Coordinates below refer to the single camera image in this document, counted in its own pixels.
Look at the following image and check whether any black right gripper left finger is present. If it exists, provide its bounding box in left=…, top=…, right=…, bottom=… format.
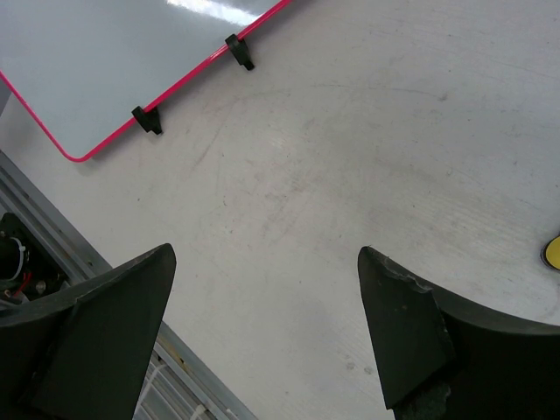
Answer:
left=1, top=243, right=177, bottom=419

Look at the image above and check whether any yellow bone-shaped eraser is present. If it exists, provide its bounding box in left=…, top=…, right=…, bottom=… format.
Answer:
left=541, top=235, right=560, bottom=271

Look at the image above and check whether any pink framed whiteboard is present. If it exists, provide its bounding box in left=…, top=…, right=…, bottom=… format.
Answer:
left=1, top=1, right=284, bottom=162

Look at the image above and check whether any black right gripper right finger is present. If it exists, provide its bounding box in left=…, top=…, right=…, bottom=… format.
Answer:
left=357, top=247, right=559, bottom=419

